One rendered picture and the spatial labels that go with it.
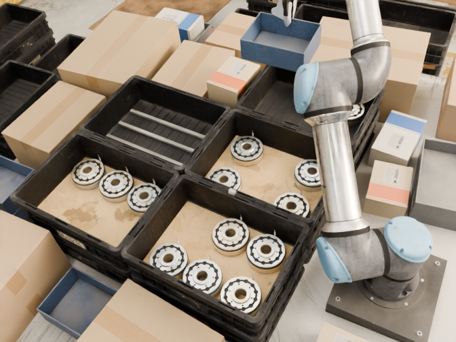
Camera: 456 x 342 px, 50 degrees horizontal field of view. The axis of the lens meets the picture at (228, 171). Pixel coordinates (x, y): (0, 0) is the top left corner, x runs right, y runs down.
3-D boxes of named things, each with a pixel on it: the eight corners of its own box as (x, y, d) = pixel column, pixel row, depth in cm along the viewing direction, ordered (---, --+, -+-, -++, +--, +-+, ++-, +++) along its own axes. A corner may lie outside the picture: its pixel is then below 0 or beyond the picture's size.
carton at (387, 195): (371, 174, 162) (374, 159, 157) (408, 182, 159) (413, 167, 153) (362, 212, 153) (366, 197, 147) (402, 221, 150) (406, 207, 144)
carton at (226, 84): (232, 72, 178) (231, 55, 173) (260, 81, 174) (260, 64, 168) (208, 98, 170) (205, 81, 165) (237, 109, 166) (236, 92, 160)
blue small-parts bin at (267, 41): (320, 43, 149) (321, 24, 144) (302, 73, 141) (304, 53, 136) (260, 30, 156) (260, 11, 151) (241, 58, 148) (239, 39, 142)
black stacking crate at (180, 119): (234, 133, 164) (232, 108, 155) (187, 196, 148) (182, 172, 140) (140, 100, 179) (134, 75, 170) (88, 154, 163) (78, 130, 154)
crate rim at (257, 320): (311, 230, 126) (311, 225, 124) (258, 330, 110) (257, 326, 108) (182, 177, 141) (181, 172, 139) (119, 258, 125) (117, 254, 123)
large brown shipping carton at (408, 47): (418, 76, 192) (431, 32, 176) (405, 127, 175) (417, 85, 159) (319, 58, 204) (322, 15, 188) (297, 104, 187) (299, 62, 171)
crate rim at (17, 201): (182, 177, 141) (181, 172, 139) (119, 258, 125) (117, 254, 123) (79, 134, 156) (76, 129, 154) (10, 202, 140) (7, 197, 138)
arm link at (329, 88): (393, 281, 114) (358, 51, 114) (332, 292, 113) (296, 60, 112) (374, 270, 126) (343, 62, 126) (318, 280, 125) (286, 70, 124)
